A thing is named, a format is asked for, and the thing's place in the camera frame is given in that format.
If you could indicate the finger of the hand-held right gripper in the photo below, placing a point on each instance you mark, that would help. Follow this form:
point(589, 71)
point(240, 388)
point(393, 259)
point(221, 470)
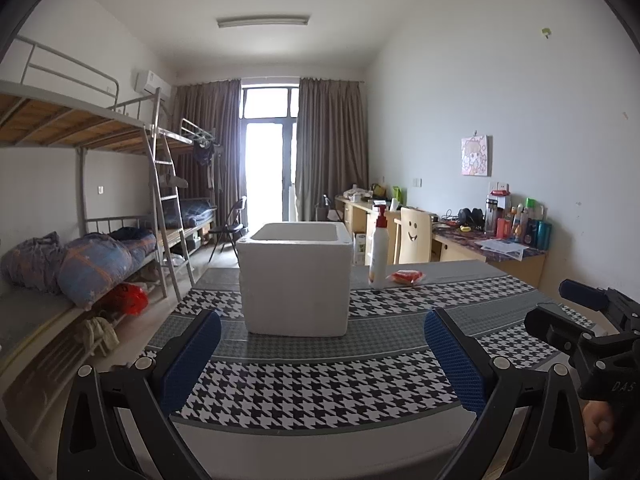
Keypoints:
point(552, 327)
point(582, 294)

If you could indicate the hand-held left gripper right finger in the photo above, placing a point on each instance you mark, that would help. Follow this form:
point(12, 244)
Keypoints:
point(457, 365)

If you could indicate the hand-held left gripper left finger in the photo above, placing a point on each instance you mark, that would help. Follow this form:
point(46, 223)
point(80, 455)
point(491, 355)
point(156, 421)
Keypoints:
point(192, 360)

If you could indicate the white foam box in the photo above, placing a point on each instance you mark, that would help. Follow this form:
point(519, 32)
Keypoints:
point(295, 285)

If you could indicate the person's right hand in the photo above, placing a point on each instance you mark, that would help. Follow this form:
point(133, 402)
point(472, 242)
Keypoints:
point(597, 425)

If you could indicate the red plastic bag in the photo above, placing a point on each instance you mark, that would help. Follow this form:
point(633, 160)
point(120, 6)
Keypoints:
point(130, 300)

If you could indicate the group of toiletry bottles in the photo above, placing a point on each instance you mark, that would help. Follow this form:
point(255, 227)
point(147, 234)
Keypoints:
point(522, 222)

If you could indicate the printed papers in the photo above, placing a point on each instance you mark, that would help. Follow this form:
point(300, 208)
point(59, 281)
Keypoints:
point(500, 248)

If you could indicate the beige cloth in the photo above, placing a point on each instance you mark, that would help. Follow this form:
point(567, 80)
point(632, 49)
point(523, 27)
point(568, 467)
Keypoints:
point(100, 337)

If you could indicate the red snack packet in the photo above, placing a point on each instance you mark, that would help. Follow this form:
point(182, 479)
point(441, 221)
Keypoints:
point(406, 277)

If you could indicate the long wooden desk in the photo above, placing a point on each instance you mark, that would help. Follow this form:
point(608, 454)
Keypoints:
point(460, 252)

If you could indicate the houndstooth tablecloth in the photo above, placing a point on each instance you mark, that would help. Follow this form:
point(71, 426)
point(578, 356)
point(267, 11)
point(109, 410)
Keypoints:
point(310, 395)

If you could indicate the blue plaid bedding bundle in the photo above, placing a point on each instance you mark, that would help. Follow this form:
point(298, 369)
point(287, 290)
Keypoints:
point(95, 267)

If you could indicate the black folding chair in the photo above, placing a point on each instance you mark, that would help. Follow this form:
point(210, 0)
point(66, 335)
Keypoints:
point(230, 230)

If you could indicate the white pump bottle red cap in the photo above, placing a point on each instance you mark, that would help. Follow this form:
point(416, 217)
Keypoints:
point(378, 255)

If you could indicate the black headphones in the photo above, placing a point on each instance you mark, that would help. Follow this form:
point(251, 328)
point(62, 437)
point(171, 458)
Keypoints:
point(470, 217)

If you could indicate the wooden chair with smiley face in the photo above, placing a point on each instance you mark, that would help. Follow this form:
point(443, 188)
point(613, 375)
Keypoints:
point(414, 235)

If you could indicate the folded dark blue bedding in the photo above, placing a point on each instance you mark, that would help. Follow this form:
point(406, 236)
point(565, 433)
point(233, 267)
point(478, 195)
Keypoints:
point(197, 212)

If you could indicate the green packet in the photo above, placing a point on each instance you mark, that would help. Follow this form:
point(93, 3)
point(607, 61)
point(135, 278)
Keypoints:
point(396, 194)

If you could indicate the purple crumpled quilt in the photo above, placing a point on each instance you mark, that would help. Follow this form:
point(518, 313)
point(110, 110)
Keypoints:
point(30, 262)

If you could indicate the hanging dark clothes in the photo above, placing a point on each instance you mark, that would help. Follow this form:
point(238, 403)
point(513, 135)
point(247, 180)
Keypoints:
point(205, 155)

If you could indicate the brown curtain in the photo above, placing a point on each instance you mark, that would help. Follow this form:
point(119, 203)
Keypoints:
point(210, 150)
point(332, 145)

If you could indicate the balcony glass door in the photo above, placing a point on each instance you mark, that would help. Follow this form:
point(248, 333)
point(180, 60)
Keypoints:
point(267, 160)

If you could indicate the metal bunk bed with ladder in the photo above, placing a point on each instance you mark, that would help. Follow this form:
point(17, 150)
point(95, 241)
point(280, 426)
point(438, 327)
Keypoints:
point(65, 120)

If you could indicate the white air conditioner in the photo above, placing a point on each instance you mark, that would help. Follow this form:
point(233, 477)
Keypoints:
point(152, 82)

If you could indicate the ceiling tube light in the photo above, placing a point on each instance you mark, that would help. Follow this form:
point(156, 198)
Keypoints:
point(262, 21)

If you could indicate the pink cartoon wall picture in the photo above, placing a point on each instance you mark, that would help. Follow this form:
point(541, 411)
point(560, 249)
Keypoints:
point(476, 156)

